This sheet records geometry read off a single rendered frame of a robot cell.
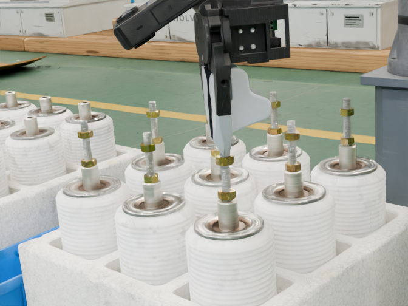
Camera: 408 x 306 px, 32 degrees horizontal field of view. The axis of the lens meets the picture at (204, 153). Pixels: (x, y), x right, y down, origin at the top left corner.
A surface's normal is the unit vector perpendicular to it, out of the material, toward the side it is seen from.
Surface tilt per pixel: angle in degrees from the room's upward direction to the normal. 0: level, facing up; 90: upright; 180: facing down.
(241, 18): 90
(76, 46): 90
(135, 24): 91
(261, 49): 90
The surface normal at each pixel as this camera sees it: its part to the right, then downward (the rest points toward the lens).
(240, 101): 0.18, 0.28
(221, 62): 0.16, 0.05
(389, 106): -0.64, 0.26
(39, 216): 0.75, 0.14
